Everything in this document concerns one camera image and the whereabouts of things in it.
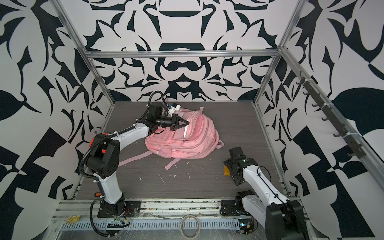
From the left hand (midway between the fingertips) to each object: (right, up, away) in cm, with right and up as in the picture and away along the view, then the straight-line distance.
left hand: (190, 120), depth 81 cm
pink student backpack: (+4, -10, +2) cm, 11 cm away
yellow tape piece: (-54, -45, -11) cm, 72 cm away
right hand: (+22, -27, +5) cm, 36 cm away
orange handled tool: (-47, -37, -5) cm, 60 cm away
